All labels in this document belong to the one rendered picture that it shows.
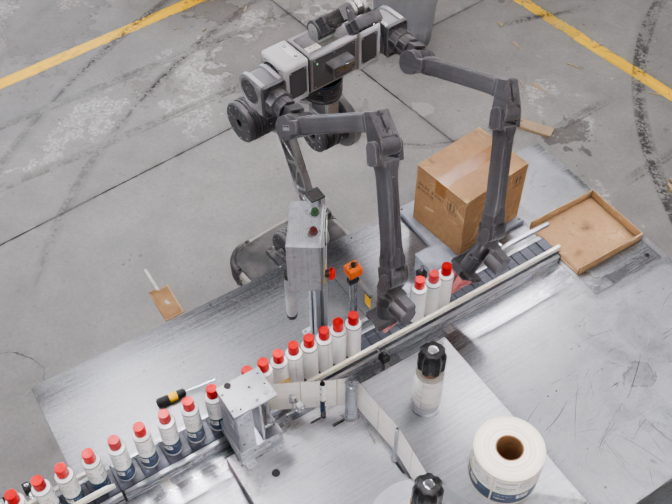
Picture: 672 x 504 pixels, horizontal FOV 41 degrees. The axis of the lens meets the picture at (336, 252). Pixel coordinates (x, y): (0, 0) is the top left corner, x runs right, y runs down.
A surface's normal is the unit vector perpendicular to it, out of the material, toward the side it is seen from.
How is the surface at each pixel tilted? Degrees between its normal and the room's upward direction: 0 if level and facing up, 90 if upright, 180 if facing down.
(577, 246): 0
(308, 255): 90
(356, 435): 0
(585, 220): 0
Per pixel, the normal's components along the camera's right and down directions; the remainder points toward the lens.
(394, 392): 0.00, -0.65
